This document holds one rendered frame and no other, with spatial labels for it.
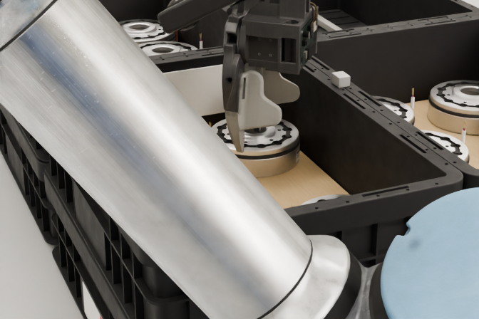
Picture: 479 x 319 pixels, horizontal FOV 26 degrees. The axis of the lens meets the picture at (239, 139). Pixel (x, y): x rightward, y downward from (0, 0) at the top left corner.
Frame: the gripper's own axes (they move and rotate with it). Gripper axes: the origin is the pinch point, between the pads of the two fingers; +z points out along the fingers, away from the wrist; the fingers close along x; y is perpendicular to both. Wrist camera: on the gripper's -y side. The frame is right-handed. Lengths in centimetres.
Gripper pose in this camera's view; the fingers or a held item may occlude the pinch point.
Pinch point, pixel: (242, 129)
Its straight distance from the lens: 113.6
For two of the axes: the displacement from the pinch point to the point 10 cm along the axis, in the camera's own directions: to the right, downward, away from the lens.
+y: 9.5, 1.4, -3.0
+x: 3.3, -3.9, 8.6
